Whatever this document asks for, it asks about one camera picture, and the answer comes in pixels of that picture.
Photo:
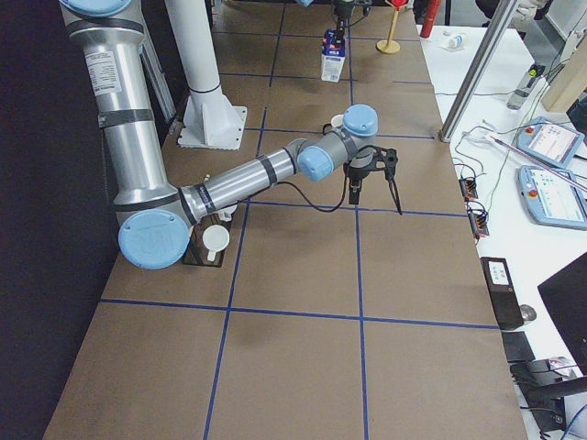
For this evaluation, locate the metal grabber stick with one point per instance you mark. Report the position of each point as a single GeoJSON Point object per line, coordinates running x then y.
{"type": "Point", "coordinates": [489, 137]}

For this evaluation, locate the upper teach pendant tablet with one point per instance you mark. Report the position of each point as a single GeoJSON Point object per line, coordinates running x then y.
{"type": "Point", "coordinates": [549, 141]}

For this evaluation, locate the grey aluminium frame post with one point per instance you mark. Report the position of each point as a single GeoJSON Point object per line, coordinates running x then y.
{"type": "Point", "coordinates": [488, 46]}

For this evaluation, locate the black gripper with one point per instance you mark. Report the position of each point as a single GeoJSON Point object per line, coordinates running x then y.
{"type": "Point", "coordinates": [340, 23]}
{"type": "Point", "coordinates": [357, 173]}

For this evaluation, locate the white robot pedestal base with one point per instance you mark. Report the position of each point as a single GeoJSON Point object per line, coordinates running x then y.
{"type": "Point", "coordinates": [210, 121]}

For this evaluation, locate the white smiley mug black handle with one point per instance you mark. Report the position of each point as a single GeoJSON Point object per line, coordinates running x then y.
{"type": "Point", "coordinates": [335, 121]}

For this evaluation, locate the teach pendant tablet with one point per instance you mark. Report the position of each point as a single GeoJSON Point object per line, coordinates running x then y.
{"type": "Point", "coordinates": [549, 141]}
{"type": "Point", "coordinates": [550, 200]}

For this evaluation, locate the lower teach pendant tablet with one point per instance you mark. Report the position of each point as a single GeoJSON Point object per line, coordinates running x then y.
{"type": "Point", "coordinates": [550, 200]}

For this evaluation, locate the red bottle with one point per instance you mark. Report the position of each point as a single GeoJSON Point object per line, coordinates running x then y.
{"type": "Point", "coordinates": [430, 18]}

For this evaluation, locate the white ribbed HOME mug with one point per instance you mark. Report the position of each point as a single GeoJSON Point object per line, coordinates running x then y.
{"type": "Point", "coordinates": [215, 238]}

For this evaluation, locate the wooden mug tree stand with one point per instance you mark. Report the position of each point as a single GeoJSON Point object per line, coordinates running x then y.
{"type": "Point", "coordinates": [389, 46]}

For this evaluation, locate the blue Pascual milk carton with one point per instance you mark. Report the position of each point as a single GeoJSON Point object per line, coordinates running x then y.
{"type": "Point", "coordinates": [333, 54]}

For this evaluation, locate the black remote box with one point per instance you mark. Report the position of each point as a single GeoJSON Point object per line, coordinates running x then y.
{"type": "Point", "coordinates": [502, 293]}

